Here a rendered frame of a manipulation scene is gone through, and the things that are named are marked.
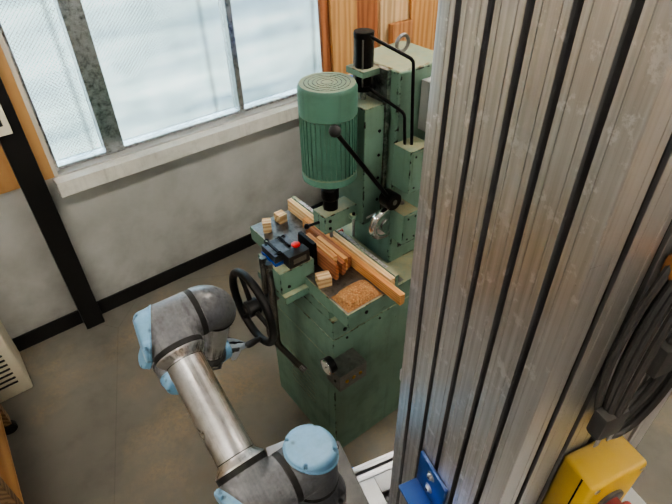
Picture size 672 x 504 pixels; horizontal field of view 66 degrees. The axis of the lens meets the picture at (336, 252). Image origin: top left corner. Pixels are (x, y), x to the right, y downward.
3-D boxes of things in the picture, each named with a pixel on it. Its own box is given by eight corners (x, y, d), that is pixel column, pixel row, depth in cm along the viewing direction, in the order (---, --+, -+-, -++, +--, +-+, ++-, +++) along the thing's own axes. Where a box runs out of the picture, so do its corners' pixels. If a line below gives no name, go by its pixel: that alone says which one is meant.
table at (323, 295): (229, 248, 196) (227, 235, 193) (296, 218, 211) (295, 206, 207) (324, 344, 159) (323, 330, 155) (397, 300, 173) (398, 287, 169)
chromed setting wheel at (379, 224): (366, 242, 178) (367, 212, 171) (392, 229, 184) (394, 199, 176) (371, 246, 177) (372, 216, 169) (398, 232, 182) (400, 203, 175)
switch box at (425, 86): (417, 128, 165) (421, 79, 155) (438, 120, 170) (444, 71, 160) (430, 135, 161) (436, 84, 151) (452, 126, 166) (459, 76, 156)
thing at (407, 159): (391, 184, 171) (393, 143, 162) (410, 175, 175) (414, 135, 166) (408, 195, 166) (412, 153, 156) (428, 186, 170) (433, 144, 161)
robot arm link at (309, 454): (350, 479, 117) (350, 447, 109) (300, 516, 111) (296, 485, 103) (319, 441, 125) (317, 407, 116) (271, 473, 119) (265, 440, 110)
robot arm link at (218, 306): (228, 262, 124) (218, 334, 165) (185, 280, 119) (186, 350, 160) (252, 301, 121) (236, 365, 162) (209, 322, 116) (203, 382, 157)
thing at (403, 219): (384, 232, 182) (385, 204, 175) (398, 225, 185) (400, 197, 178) (402, 245, 176) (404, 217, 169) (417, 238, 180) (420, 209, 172)
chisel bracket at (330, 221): (313, 229, 180) (312, 209, 175) (345, 214, 187) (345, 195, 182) (326, 239, 176) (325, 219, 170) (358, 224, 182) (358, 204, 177)
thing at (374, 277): (302, 227, 196) (302, 218, 193) (307, 225, 197) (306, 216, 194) (399, 305, 162) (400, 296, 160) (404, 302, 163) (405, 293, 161)
